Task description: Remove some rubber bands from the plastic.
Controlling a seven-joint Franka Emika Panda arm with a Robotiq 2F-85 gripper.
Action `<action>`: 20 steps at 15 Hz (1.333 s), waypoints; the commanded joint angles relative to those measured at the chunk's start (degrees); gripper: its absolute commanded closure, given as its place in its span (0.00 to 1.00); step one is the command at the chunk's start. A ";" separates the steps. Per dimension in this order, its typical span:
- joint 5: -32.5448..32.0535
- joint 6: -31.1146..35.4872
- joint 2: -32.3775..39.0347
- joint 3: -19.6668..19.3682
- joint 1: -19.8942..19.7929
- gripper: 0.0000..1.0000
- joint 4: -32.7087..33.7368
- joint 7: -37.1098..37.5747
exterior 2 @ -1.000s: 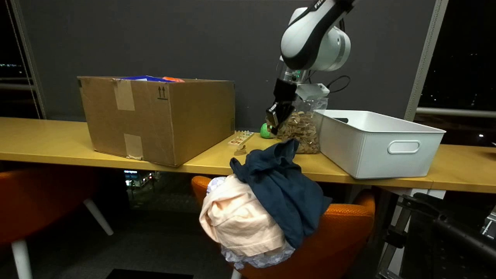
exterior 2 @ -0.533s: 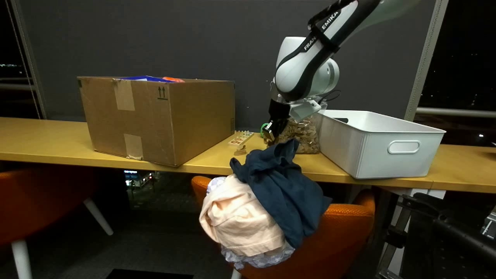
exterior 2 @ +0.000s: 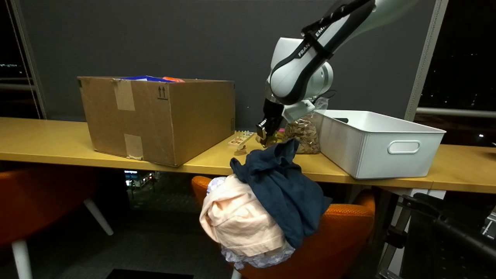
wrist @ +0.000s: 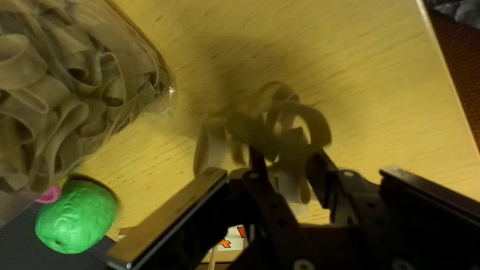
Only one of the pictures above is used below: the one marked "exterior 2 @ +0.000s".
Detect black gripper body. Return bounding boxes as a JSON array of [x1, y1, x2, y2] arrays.
[[260, 97, 287, 130]]

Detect small wooden pieces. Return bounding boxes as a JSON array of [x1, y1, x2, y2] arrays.
[[226, 128, 257, 155]]

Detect dark blue cloth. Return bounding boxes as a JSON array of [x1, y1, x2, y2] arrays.
[[229, 138, 332, 249]]

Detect pink cloth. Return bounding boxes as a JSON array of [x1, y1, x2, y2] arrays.
[[198, 175, 287, 259]]

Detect brown cardboard box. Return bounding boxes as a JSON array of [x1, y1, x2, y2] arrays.
[[76, 74, 237, 169]]

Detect white plastic bin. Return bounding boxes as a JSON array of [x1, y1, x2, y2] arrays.
[[313, 108, 448, 181]]

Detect orange chair holding clothes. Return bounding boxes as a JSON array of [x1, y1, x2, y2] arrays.
[[191, 175, 377, 279]]

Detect light floral cloth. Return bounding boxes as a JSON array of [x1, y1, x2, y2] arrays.
[[220, 242, 296, 271]]

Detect purple white box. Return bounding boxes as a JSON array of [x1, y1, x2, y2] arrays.
[[115, 74, 166, 83]]

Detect black tripod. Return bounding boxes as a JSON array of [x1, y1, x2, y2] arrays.
[[377, 189, 496, 279]]

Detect orange chair with white legs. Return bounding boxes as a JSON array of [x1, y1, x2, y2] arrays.
[[0, 167, 115, 279]]

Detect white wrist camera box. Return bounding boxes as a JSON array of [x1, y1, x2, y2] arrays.
[[282, 97, 318, 124]]

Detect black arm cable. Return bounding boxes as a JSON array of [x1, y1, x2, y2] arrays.
[[273, 0, 378, 102]]

